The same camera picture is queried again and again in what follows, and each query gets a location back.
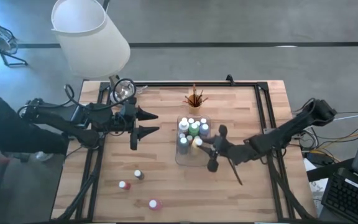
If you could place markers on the large yellow paint bottle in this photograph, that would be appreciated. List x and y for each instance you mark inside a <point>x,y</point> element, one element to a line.
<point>194,148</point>

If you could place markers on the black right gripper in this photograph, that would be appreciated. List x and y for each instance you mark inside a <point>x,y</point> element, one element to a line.
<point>238,154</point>

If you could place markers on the black aluminium rig frame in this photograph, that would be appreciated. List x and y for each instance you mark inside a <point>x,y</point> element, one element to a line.
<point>182,84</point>

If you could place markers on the small grey paint bottle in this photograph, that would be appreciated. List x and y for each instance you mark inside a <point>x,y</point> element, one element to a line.
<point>203,120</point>

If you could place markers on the small rust brown paint bottle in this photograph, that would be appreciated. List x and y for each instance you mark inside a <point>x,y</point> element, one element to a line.
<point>190,137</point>

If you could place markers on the dark bristle black paintbrush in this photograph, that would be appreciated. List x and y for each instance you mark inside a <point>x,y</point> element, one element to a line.
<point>186,101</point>

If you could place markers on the small red paint bottle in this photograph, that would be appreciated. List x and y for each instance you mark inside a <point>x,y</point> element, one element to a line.
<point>124,185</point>

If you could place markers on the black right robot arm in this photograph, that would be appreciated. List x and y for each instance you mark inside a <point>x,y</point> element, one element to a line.
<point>284,133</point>

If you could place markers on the small dark brown paint bottle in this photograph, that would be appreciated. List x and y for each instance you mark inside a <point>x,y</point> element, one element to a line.
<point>139,174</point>

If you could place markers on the large dark teal paint bottle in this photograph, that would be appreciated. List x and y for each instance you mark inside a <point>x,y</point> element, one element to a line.
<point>183,144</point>

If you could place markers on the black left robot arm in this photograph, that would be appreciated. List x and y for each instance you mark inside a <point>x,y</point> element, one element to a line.
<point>73,119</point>

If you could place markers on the clear plastic bin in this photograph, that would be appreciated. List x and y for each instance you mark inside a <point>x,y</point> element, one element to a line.
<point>194,160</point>

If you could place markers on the small white capped paint bottle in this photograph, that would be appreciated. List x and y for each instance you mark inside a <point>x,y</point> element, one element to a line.
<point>184,119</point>
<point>191,120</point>

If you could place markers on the small black paintbrush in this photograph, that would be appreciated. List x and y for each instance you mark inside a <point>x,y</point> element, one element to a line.
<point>188,98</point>

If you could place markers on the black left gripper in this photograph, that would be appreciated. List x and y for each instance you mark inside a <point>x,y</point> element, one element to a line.
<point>127,119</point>

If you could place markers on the large white paint bottle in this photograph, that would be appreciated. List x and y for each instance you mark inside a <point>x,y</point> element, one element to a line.
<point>184,126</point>

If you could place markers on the black keyboard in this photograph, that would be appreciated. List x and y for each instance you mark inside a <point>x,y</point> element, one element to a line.
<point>350,196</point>

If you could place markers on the yellow ribbed cup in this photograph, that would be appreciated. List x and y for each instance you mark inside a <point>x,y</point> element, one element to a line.
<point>194,109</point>

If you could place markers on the person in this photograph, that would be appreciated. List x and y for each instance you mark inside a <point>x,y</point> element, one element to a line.
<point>11,130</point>

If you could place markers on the large green paint bottle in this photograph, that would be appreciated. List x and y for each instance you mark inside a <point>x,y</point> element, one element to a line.
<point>194,129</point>

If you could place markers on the small orange paint bottle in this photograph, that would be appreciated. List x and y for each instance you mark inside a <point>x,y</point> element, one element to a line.
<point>181,135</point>

